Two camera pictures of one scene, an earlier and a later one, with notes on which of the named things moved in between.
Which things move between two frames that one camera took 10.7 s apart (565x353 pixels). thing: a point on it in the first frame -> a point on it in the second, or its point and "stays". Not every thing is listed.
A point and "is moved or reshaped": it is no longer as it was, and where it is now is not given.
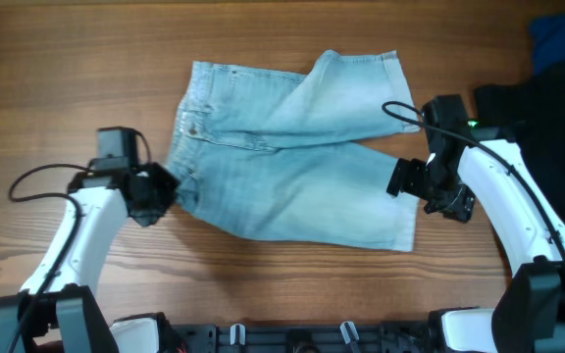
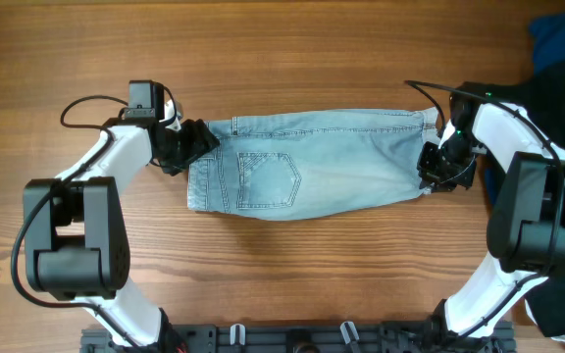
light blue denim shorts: (296, 156) is moved or reshaped
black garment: (551, 121) stays
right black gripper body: (446, 194) -> (453, 163)
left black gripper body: (161, 186) -> (184, 146)
